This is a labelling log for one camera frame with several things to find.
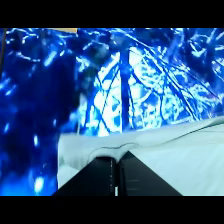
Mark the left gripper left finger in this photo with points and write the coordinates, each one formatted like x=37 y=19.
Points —
x=96 y=178

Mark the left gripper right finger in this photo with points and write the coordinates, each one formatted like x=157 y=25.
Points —
x=140 y=180

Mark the light blue garment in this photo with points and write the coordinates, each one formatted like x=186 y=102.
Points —
x=186 y=156

